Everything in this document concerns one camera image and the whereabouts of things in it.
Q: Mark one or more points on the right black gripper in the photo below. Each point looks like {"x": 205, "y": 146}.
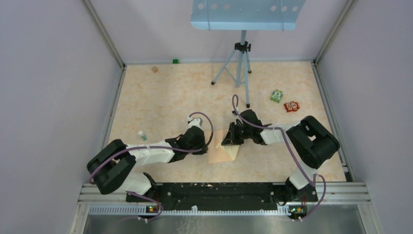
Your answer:
{"x": 231, "y": 138}

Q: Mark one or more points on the green white glue stick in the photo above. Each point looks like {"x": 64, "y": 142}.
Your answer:
{"x": 142, "y": 135}

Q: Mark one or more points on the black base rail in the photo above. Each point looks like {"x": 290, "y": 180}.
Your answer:
{"x": 252, "y": 196}

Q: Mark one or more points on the red toy block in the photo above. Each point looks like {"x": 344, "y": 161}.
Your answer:
{"x": 292, "y": 106}

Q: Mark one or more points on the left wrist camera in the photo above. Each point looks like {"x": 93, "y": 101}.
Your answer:
{"x": 194, "y": 122}

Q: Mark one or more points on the white cable duct strip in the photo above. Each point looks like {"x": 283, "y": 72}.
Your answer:
{"x": 142, "y": 210}

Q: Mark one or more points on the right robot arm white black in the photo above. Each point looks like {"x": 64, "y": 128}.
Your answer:
{"x": 308, "y": 137}

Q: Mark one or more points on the green toy block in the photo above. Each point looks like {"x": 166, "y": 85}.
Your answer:
{"x": 276, "y": 96}

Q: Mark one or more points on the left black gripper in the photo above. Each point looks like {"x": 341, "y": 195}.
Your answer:
{"x": 203, "y": 145}

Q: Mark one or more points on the cream paper letter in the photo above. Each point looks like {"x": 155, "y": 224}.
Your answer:
{"x": 229, "y": 152}

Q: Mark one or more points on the peach envelope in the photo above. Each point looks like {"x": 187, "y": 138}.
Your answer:
{"x": 218, "y": 153}

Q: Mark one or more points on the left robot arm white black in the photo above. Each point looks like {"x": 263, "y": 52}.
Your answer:
{"x": 112, "y": 169}

